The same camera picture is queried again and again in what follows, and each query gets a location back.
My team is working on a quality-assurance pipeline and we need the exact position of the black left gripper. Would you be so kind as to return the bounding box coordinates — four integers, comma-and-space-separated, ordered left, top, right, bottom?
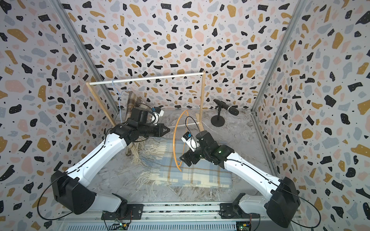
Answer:
138, 123, 171, 138

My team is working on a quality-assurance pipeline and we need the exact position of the blue plaid scarf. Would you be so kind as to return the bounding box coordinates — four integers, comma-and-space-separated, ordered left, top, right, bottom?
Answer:
136, 138, 234, 201

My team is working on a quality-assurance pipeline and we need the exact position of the orange plastic hanger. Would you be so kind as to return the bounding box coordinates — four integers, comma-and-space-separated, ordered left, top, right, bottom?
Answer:
172, 110, 199, 172

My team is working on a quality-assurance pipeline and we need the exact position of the brown plaid scarf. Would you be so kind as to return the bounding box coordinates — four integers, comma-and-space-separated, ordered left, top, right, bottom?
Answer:
125, 91, 144, 165

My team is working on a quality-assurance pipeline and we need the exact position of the light blue wire hanger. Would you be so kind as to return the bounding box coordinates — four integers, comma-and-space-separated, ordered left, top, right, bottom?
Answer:
112, 81, 129, 123

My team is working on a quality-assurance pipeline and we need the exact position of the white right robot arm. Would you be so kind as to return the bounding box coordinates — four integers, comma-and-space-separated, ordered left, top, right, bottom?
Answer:
180, 131, 301, 228

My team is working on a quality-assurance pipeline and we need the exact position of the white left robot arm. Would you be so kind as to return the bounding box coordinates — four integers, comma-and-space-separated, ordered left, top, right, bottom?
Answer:
51, 107, 170, 218

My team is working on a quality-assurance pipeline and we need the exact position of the black microphone on stand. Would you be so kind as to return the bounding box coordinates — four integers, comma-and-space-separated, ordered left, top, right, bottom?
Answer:
210, 99, 240, 128

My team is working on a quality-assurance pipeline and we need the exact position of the wooden clothes rack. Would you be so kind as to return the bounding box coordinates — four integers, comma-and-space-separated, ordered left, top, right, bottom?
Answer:
86, 71, 206, 130

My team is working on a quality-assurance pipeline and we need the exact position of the green circuit board right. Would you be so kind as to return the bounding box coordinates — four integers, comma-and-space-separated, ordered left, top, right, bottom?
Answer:
236, 221, 251, 231

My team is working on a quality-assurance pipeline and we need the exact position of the green circuit board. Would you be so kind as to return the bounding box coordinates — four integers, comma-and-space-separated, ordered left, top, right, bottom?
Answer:
115, 219, 130, 231
236, 221, 251, 231

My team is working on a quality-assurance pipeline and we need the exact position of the green circuit board left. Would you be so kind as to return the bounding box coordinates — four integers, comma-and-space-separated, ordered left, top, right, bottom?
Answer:
115, 219, 130, 231

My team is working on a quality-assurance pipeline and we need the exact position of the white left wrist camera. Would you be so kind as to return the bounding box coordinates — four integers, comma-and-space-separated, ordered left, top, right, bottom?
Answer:
151, 107, 164, 125

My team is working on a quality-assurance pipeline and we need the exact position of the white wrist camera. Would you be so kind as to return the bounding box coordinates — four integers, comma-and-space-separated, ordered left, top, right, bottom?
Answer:
151, 107, 164, 125
181, 131, 199, 152

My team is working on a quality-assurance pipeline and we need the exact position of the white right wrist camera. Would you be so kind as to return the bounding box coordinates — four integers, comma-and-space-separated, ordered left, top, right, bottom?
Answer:
181, 131, 199, 152

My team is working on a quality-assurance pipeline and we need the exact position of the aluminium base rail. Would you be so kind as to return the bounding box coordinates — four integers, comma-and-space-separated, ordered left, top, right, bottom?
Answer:
56, 200, 303, 231

